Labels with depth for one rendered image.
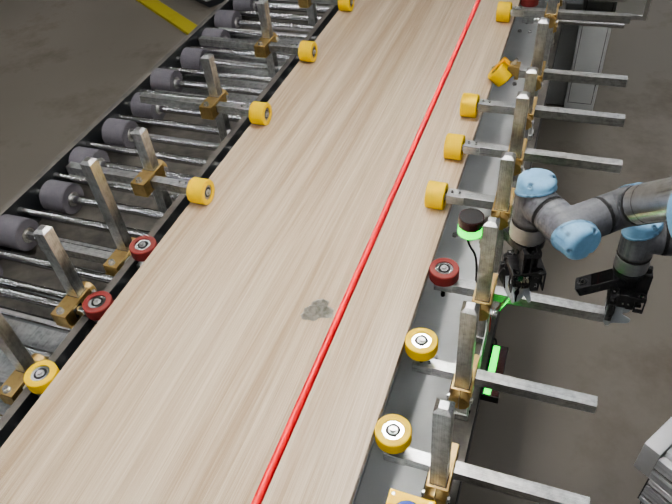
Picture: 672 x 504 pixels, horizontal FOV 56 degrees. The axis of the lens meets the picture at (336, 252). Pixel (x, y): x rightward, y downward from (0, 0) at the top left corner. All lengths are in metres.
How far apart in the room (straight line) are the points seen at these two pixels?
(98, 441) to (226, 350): 0.35
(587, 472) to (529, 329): 0.63
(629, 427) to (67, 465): 1.89
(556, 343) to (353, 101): 1.27
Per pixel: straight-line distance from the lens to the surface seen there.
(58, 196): 2.37
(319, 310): 1.61
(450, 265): 1.72
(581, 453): 2.50
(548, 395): 1.59
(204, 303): 1.71
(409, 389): 1.81
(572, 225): 1.21
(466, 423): 1.67
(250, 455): 1.43
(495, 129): 2.74
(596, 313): 1.73
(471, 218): 1.51
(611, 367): 2.73
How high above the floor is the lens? 2.13
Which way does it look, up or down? 44 degrees down
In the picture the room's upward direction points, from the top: 7 degrees counter-clockwise
